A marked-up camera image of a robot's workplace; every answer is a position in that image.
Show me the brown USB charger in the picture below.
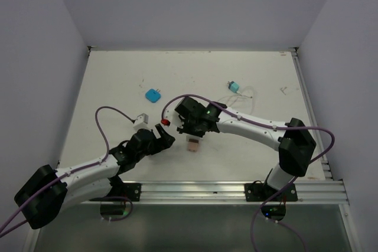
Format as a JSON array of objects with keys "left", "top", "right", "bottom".
[{"left": 187, "top": 139, "right": 199, "bottom": 152}]

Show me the blue plug adapter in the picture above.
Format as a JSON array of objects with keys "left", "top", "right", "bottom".
[{"left": 145, "top": 89, "right": 161, "bottom": 103}]

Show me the teal USB charger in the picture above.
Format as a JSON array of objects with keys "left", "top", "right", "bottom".
[{"left": 227, "top": 81, "right": 240, "bottom": 94}]

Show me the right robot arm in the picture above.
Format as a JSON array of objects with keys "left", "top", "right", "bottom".
[{"left": 171, "top": 97, "right": 317, "bottom": 201}]

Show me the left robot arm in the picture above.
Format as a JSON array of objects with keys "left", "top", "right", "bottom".
[{"left": 14, "top": 125, "right": 175, "bottom": 229}]

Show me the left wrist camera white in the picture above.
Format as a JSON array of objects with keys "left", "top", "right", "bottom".
[{"left": 133, "top": 113, "right": 149, "bottom": 132}]

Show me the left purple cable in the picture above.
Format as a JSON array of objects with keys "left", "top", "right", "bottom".
[{"left": 0, "top": 106, "right": 139, "bottom": 235}]

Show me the left black base bracket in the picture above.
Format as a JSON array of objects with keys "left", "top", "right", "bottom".
[{"left": 120, "top": 182, "right": 142, "bottom": 202}]

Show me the black base bracket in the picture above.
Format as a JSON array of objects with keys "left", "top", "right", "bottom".
[
  {"left": 244, "top": 181, "right": 298, "bottom": 202},
  {"left": 120, "top": 182, "right": 142, "bottom": 202}
]

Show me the aluminium mounting rail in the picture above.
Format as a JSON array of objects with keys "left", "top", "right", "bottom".
[{"left": 137, "top": 181, "right": 348, "bottom": 205}]

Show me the right black base bracket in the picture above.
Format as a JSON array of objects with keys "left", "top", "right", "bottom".
[{"left": 244, "top": 181, "right": 298, "bottom": 202}]

